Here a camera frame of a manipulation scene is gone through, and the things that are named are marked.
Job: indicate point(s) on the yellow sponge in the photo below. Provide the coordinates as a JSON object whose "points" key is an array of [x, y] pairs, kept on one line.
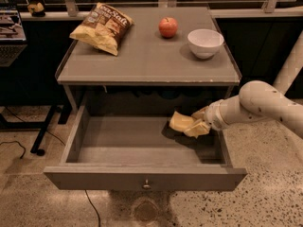
{"points": [[180, 122]]}

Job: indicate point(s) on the open grey top drawer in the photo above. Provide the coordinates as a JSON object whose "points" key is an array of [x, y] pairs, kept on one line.
{"points": [[120, 140]]}

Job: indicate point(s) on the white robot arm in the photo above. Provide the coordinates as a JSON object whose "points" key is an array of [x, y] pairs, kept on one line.
{"points": [[256, 101]]}

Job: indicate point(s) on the white bowl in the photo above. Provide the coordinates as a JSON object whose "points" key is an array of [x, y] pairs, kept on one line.
{"points": [[204, 43]]}

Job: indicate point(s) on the sea salt chip bag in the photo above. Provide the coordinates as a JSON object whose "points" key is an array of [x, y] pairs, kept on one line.
{"points": [[103, 28]]}

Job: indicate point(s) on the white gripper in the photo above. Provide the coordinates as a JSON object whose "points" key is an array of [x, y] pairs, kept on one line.
{"points": [[212, 114]]}

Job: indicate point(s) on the grey cabinet with top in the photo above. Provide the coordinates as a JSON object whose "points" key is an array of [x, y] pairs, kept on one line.
{"points": [[145, 58]]}

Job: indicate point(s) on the red apple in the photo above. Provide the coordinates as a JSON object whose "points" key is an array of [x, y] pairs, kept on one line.
{"points": [[168, 27]]}

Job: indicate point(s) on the small object on ledge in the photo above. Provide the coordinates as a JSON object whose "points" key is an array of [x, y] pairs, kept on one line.
{"points": [[36, 9]]}

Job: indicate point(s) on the metal drawer knob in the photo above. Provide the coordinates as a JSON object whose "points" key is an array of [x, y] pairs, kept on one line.
{"points": [[146, 185]]}

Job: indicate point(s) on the dark side desk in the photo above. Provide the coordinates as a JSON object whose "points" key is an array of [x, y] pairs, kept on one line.
{"points": [[13, 42]]}

